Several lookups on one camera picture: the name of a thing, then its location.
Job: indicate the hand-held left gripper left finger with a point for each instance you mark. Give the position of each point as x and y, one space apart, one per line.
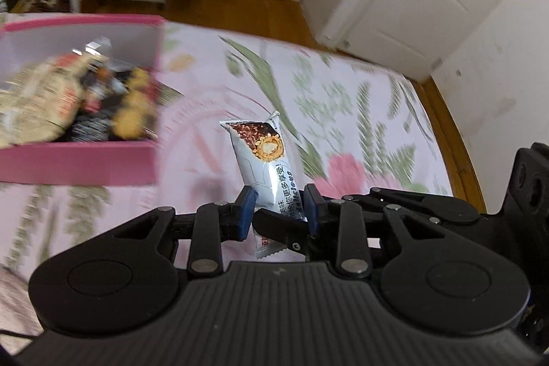
245 214

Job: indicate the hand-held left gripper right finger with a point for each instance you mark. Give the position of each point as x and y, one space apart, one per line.
312 214

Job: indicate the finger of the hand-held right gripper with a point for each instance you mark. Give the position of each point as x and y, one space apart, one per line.
283 228
429 203

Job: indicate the white chocolate snack packet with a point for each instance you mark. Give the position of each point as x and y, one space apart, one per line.
261 168

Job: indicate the pink cardboard box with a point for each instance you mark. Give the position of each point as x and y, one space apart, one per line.
85 164

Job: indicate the floral bed sheet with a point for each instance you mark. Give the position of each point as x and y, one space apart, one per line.
343 91

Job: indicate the black cookie packet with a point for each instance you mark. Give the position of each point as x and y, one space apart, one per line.
128 113

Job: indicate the white door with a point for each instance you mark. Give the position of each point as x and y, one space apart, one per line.
429 6

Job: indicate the beige snack packet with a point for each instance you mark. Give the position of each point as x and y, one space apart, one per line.
38 100

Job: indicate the wooden bed frame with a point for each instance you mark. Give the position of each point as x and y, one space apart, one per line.
454 143

